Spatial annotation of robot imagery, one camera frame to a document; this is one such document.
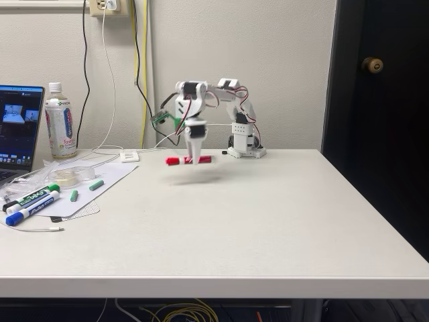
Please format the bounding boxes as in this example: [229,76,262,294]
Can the red Expo marker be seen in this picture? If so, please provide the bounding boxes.
[165,154,212,166]

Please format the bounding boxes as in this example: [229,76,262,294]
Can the green Expo marker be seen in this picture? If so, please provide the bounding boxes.
[6,182,61,216]

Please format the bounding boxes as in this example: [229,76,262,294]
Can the blue Expo marker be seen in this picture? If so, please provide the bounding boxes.
[5,191,61,227]

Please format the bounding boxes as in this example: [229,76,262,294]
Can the white adapter box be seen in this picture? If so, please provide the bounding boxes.
[119,150,140,164]

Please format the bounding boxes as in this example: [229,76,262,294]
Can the white paper sheet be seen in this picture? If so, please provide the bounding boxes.
[35,162,140,218]

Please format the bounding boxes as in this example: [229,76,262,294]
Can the clear round lid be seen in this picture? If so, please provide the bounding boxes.
[72,165,97,182]

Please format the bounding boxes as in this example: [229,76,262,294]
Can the white mesh mat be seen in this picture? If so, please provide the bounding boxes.
[62,200,101,221]

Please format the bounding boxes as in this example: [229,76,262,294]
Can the clear dish cream content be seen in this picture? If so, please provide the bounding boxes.
[48,168,82,187]

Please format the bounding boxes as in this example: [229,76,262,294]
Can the plastic drink bottle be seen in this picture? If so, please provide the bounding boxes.
[44,82,78,160]

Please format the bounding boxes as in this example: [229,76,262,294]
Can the clear plastic bags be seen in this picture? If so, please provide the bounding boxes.
[0,159,64,202]

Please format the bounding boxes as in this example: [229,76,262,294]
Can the grey laptop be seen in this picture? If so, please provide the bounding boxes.
[0,84,46,187]

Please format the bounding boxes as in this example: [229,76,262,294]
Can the brass door knob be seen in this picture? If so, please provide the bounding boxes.
[361,56,385,74]

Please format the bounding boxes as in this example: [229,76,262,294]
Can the black door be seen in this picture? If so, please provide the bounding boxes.
[320,0,429,262]

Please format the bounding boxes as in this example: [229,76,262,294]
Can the grey table leg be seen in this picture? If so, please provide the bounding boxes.
[290,299,324,322]

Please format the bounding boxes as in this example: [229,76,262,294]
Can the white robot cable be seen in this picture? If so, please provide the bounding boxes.
[137,122,236,154]

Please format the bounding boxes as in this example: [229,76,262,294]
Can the green camera mount with board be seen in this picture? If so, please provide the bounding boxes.
[150,109,184,133]

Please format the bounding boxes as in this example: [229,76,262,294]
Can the black camera cable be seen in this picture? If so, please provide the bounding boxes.
[132,0,188,147]

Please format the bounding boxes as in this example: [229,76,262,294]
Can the white charger cable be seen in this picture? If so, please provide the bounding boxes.
[56,6,125,168]

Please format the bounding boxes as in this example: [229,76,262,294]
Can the thin black cable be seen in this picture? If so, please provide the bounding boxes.
[75,0,91,150]

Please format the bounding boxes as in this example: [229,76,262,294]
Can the beige wall outlet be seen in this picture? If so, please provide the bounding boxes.
[88,0,130,18]

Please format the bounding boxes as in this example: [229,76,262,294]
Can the white cable with connector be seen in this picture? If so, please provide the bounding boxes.
[0,221,65,233]

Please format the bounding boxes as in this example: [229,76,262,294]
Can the yellow cable bundle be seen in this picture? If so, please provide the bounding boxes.
[139,299,219,322]

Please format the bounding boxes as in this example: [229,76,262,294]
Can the grey cable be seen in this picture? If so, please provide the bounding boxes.
[114,298,143,322]

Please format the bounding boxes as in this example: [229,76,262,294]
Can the white wall rail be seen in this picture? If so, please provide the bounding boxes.
[0,0,88,9]

